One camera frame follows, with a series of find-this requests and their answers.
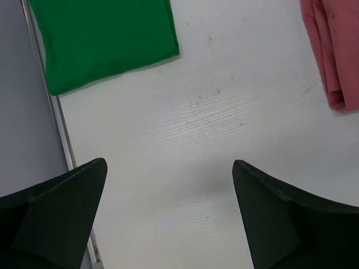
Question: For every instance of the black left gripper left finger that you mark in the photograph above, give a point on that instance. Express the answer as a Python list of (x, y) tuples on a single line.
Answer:
[(48, 225)]

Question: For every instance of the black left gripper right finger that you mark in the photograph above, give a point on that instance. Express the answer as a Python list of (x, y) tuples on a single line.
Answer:
[(287, 227)]

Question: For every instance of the salmon pink t-shirt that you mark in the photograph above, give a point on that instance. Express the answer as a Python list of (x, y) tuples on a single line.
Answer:
[(332, 27)]

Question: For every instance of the green folded t-shirt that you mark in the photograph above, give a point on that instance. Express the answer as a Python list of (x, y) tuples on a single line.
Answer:
[(86, 41)]

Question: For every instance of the aluminium table edge rail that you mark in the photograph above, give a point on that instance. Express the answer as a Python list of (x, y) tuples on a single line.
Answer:
[(59, 118)]

